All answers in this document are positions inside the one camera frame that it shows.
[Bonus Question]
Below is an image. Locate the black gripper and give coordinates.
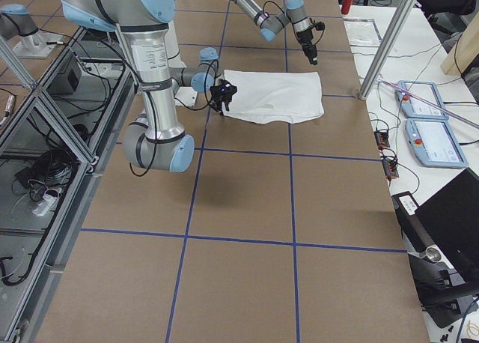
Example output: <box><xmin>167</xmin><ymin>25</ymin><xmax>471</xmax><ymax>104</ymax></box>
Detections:
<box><xmin>295</xmin><ymin>22</ymin><xmax>318</xmax><ymax>65</ymax></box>
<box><xmin>209</xmin><ymin>79</ymin><xmax>237</xmax><ymax>113</ymax></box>

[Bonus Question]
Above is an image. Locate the white printed t-shirt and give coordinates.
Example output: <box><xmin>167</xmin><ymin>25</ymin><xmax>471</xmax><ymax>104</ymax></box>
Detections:
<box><xmin>224</xmin><ymin>70</ymin><xmax>324</xmax><ymax>124</ymax></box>

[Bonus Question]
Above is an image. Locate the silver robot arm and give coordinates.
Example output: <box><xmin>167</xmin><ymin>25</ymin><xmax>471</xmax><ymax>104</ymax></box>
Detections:
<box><xmin>229</xmin><ymin>0</ymin><xmax>325</xmax><ymax>65</ymax></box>
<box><xmin>61</xmin><ymin>0</ymin><xmax>237</xmax><ymax>172</ymax></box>

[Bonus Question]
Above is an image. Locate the clear plastic bag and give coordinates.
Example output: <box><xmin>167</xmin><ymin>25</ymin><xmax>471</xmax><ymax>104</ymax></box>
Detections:
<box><xmin>344</xmin><ymin>18</ymin><xmax>382</xmax><ymax>47</ymax></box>

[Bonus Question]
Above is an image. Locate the small orange electronics board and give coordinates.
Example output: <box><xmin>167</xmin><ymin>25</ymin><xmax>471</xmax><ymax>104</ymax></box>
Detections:
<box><xmin>373</xmin><ymin>130</ymin><xmax>391</xmax><ymax>150</ymax></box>

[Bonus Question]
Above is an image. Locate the upper teach pendant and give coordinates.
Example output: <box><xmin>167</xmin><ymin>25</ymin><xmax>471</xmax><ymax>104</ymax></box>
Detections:
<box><xmin>395</xmin><ymin>79</ymin><xmax>449</xmax><ymax>121</ymax></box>

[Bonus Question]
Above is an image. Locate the teach pendant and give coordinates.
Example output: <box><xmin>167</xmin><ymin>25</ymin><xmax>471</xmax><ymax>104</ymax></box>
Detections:
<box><xmin>395</xmin><ymin>79</ymin><xmax>449</xmax><ymax>121</ymax></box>
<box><xmin>405</xmin><ymin>118</ymin><xmax>469</xmax><ymax>169</ymax></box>

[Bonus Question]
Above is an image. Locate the lower teach pendant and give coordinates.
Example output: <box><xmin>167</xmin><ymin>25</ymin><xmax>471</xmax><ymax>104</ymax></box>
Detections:
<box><xmin>405</xmin><ymin>118</ymin><xmax>469</xmax><ymax>169</ymax></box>

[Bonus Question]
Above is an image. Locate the black box with label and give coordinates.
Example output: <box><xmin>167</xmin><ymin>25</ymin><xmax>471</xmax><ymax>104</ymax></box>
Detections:
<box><xmin>391</xmin><ymin>191</ymin><xmax>434</xmax><ymax>252</ymax></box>

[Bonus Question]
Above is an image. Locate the black monitor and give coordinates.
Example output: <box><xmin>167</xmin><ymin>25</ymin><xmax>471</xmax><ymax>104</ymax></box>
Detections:
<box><xmin>415</xmin><ymin>168</ymin><xmax>478</xmax><ymax>281</ymax></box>

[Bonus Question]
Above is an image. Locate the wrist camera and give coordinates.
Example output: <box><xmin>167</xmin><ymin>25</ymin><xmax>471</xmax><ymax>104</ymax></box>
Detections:
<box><xmin>310</xmin><ymin>19</ymin><xmax>326</xmax><ymax>31</ymax></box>

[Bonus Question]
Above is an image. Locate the aluminium frame post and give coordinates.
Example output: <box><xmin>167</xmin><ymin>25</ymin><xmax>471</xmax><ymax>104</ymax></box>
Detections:
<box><xmin>359</xmin><ymin>0</ymin><xmax>417</xmax><ymax>100</ymax></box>

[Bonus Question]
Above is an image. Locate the aluminium frame cage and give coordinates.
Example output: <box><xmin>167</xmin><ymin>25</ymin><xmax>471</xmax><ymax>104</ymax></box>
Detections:
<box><xmin>1</xmin><ymin>48</ymin><xmax>111</xmax><ymax>342</ymax></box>

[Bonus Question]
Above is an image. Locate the black camera stand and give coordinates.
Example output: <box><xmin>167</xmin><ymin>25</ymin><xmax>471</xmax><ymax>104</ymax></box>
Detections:
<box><xmin>408</xmin><ymin>253</ymin><xmax>478</xmax><ymax>328</ymax></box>

